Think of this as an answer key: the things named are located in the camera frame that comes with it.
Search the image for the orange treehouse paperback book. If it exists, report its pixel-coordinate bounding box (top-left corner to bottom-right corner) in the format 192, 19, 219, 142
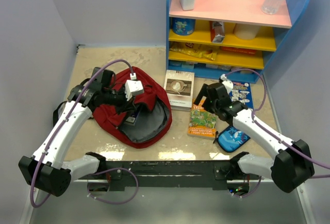
188, 99, 217, 139

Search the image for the red backpack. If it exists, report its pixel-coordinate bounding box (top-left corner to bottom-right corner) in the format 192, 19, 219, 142
68, 66, 172, 149

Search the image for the purple paperback book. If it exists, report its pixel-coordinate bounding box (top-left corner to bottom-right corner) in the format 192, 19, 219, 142
124, 106, 144, 126

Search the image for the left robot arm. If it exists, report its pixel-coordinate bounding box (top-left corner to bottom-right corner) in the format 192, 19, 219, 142
19, 67, 172, 197

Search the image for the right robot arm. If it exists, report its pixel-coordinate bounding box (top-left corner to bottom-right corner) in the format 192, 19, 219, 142
199, 80, 315, 193

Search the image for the yellow chips bag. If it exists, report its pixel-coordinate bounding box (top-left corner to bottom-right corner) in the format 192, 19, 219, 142
170, 42, 220, 61

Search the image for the blue comic paperback book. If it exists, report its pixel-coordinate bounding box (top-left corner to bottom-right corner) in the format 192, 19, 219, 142
229, 81, 254, 109

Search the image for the white coffee photo notebook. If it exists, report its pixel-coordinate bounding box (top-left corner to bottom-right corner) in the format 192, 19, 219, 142
164, 70, 194, 111

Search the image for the blue pencil case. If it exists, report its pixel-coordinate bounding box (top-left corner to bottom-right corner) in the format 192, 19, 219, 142
213, 126, 251, 153

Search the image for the red flat box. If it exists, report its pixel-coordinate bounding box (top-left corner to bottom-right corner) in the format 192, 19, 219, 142
220, 46, 257, 55

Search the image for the blue yellow pink shelf unit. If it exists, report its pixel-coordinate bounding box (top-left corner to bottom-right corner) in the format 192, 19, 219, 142
166, 0, 310, 83

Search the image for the orange silver snack packet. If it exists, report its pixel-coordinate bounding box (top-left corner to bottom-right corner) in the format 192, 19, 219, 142
209, 21, 225, 44

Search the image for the white paper roll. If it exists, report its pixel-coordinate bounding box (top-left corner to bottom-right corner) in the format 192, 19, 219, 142
233, 23, 261, 40

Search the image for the blue snack can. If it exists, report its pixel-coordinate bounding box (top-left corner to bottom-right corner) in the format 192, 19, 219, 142
172, 18, 195, 36

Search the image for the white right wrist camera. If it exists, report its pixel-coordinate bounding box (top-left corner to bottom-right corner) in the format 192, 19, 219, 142
219, 74, 234, 94

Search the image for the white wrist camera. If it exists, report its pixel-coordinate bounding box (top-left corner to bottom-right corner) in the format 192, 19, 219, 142
219, 74, 234, 94
124, 73, 144, 101

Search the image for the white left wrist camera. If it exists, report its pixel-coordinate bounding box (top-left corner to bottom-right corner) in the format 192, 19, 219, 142
124, 73, 144, 101

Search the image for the aluminium rail frame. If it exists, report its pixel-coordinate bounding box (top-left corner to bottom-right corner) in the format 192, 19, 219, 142
18, 44, 316, 224

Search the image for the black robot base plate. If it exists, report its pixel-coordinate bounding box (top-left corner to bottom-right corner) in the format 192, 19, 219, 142
105, 160, 259, 191

